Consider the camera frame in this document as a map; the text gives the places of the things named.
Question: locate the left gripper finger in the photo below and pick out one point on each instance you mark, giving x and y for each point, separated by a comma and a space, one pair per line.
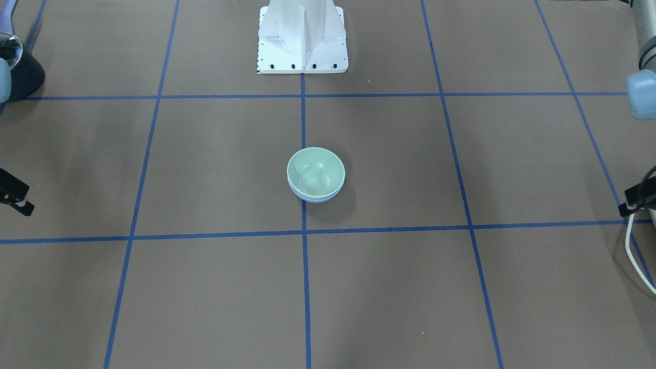
636, 198

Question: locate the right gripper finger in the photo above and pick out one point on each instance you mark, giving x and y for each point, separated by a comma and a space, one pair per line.
12, 189
23, 206

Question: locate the blue bowl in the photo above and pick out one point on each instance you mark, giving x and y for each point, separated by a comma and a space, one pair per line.
311, 199

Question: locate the green bowl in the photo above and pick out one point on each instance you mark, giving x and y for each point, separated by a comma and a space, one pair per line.
315, 171

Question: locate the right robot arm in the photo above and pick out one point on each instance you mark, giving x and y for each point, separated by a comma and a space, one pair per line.
5, 85

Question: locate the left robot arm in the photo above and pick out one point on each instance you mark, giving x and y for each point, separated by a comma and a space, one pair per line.
640, 86

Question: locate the dark blue saucepan with lid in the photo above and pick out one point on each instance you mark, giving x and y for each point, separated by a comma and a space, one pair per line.
27, 74

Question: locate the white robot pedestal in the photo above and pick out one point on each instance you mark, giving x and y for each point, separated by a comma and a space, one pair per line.
301, 37

